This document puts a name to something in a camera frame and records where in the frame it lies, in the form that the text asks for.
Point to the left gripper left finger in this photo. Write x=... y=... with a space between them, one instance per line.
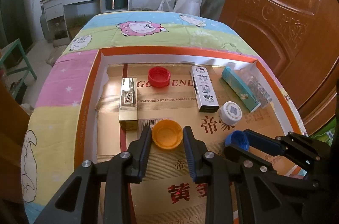
x=126 y=168

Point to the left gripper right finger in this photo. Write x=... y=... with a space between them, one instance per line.
x=207 y=167

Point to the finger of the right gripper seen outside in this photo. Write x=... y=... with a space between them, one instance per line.
x=263 y=143

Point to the blue bottle cap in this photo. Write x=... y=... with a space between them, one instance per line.
x=238 y=138

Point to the gold lipstick box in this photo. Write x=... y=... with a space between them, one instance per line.
x=128 y=116

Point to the orange bottle cap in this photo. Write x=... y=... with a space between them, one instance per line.
x=167 y=134

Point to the white round cap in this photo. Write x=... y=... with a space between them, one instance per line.
x=230 y=113

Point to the white hello kitty box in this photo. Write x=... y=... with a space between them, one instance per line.
x=205 y=95

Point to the clear floral perfume bottle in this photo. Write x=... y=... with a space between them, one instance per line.
x=255 y=87

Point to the red bottle cap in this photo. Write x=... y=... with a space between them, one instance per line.
x=159 y=77

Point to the stacked colourful cartons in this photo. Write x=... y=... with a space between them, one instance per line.
x=326 y=133

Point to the shallow orange-rimmed cardboard tray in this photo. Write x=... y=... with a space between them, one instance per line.
x=167 y=194

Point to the cartoon sheep tablecloth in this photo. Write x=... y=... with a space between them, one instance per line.
x=48 y=151

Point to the green metal table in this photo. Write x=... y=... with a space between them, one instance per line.
x=15 y=60

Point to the brown wooden door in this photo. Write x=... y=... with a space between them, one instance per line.
x=298 y=40

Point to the kitchen counter cabinet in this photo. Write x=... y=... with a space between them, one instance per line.
x=60 y=15

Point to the dark refrigerator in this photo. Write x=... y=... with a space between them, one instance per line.
x=14 y=24

